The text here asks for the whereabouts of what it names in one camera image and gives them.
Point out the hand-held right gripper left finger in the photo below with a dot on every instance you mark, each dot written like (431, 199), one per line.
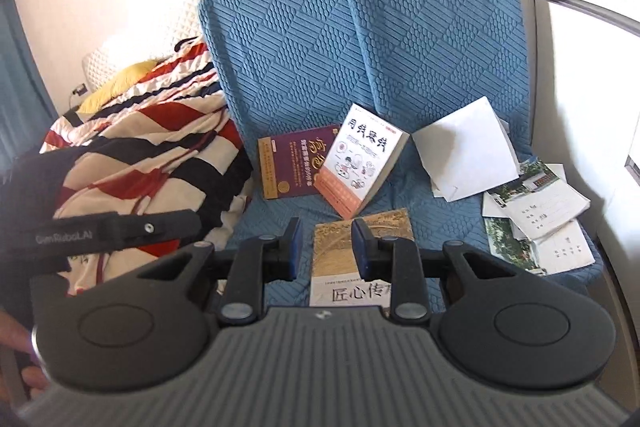
(292, 252)

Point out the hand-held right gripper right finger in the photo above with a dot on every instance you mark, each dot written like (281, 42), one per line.
(360, 252)

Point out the gold patterned book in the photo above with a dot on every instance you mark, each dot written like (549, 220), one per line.
(331, 267)

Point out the purple book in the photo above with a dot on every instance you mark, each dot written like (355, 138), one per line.
(290, 162)

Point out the white and orange book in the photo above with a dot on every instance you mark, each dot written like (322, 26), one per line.
(360, 157)

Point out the plain white notebook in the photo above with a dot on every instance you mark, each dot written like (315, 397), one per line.
(445, 196)

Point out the photo cover booklet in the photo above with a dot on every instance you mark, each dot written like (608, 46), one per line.
(505, 242)
(530, 179)
(550, 212)

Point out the white paper sheets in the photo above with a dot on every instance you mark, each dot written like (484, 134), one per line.
(465, 147)

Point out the person's left hand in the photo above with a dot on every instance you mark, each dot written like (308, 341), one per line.
(15, 334)

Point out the blue textured sofa seat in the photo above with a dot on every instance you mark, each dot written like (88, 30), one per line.
(450, 227)

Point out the red white navy striped blanket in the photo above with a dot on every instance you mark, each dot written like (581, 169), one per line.
(140, 137)

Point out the yellow pillow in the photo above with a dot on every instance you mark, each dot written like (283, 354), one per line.
(115, 87)

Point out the blue curtain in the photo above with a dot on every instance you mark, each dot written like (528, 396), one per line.
(22, 77)

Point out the grey metal bar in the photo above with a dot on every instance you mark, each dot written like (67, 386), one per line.
(590, 4)

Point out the wall power socket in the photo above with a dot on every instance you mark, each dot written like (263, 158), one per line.
(78, 89)

